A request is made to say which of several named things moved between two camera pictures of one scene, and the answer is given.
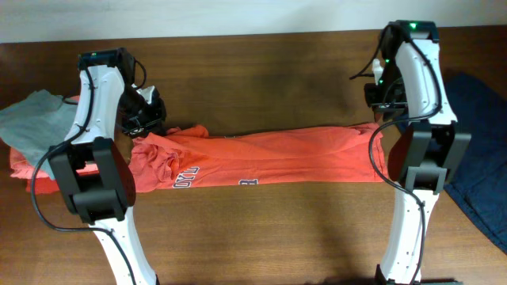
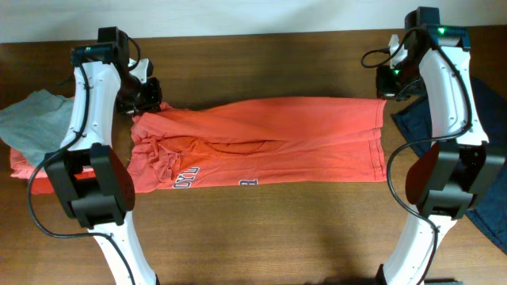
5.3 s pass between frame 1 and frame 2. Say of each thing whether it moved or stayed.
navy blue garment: stayed
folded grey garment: stayed
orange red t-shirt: moved
